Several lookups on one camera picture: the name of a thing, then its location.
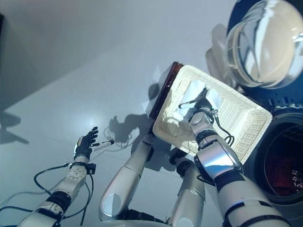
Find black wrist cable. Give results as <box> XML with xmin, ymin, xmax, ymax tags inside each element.
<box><xmin>211</xmin><ymin>109</ymin><xmax>235</xmax><ymax>148</ymax></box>
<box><xmin>34</xmin><ymin>163</ymin><xmax>96</xmax><ymax>226</ymax></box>

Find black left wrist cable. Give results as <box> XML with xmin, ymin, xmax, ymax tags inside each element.
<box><xmin>34</xmin><ymin>163</ymin><xmax>96</xmax><ymax>226</ymax></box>

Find white cloth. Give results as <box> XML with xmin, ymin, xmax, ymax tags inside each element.
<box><xmin>173</xmin><ymin>79</ymin><xmax>223</xmax><ymax>122</ymax></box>

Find silver robot leg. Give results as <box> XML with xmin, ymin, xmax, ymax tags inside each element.
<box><xmin>98</xmin><ymin>134</ymin><xmax>155</xmax><ymax>222</ymax></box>
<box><xmin>167</xmin><ymin>150</ymin><xmax>207</xmax><ymax>227</ymax></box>

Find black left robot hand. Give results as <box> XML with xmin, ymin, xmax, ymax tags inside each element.
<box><xmin>73</xmin><ymin>126</ymin><xmax>116</xmax><ymax>164</ymax></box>

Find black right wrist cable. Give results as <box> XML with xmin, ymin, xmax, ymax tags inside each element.
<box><xmin>211</xmin><ymin>109</ymin><xmax>235</xmax><ymax>148</ymax></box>

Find grey front-load washing machine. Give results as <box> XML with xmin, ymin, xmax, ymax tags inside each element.
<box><xmin>236</xmin><ymin>86</ymin><xmax>303</xmax><ymax>215</ymax></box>

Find silver right robot leg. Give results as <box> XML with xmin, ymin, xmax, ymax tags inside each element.
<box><xmin>167</xmin><ymin>150</ymin><xmax>207</xmax><ymax>227</ymax></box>

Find cream wicker basket tray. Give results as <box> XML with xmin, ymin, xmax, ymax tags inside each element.
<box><xmin>152</xmin><ymin>64</ymin><xmax>273</xmax><ymax>164</ymax></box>

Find round washing machine door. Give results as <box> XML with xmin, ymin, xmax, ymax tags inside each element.
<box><xmin>205</xmin><ymin>0</ymin><xmax>303</xmax><ymax>89</ymax></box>

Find silver left robot leg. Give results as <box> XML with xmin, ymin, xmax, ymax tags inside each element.
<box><xmin>98</xmin><ymin>134</ymin><xmax>155</xmax><ymax>222</ymax></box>

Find thin grey floor cable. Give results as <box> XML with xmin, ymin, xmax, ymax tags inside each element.
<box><xmin>103</xmin><ymin>126</ymin><xmax>134</xmax><ymax>149</ymax></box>

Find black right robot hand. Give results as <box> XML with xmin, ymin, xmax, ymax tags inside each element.
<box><xmin>178</xmin><ymin>87</ymin><xmax>213</xmax><ymax>112</ymax></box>

